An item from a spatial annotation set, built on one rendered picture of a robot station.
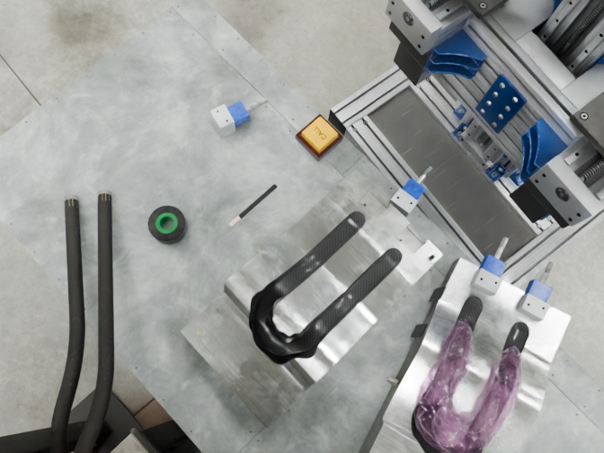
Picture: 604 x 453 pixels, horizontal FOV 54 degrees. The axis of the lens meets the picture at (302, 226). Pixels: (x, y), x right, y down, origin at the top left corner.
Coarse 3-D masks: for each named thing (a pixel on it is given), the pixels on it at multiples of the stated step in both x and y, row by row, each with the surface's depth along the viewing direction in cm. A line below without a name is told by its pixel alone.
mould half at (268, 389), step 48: (336, 192) 127; (288, 240) 124; (384, 240) 125; (240, 288) 116; (336, 288) 122; (384, 288) 122; (192, 336) 121; (240, 336) 121; (336, 336) 116; (240, 384) 119; (288, 384) 119
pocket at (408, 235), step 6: (408, 228) 127; (402, 234) 128; (408, 234) 128; (414, 234) 127; (402, 240) 127; (408, 240) 128; (414, 240) 128; (420, 240) 127; (408, 246) 127; (414, 246) 127; (420, 246) 127; (414, 252) 127
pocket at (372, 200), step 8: (368, 192) 128; (376, 192) 129; (360, 200) 129; (368, 200) 129; (376, 200) 129; (384, 200) 128; (368, 208) 129; (376, 208) 129; (384, 208) 129; (376, 216) 129
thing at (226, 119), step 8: (224, 104) 135; (232, 104) 136; (240, 104) 136; (256, 104) 137; (216, 112) 134; (224, 112) 134; (232, 112) 136; (240, 112) 136; (216, 120) 134; (224, 120) 134; (232, 120) 134; (240, 120) 136; (224, 128) 134; (232, 128) 136; (224, 136) 138
